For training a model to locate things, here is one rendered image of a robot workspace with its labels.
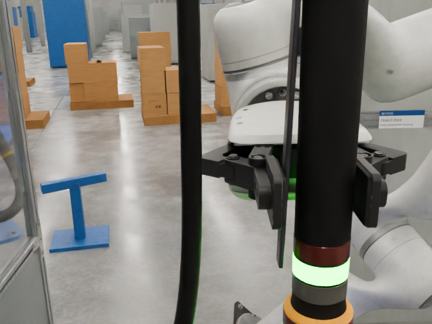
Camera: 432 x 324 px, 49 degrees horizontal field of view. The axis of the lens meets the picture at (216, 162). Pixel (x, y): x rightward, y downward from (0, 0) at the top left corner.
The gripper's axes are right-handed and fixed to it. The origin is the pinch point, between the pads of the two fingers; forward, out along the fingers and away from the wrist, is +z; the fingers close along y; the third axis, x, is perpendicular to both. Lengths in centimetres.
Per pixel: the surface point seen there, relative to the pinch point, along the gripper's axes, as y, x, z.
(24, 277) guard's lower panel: 70, -73, -112
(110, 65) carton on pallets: 205, -87, -893
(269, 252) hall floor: -33, -166, -294
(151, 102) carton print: 110, -132, -737
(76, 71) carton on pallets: 267, -96, -879
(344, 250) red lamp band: -1.4, -3.2, 1.3
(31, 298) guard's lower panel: 70, -83, -115
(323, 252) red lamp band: 0.0, -3.1, 1.6
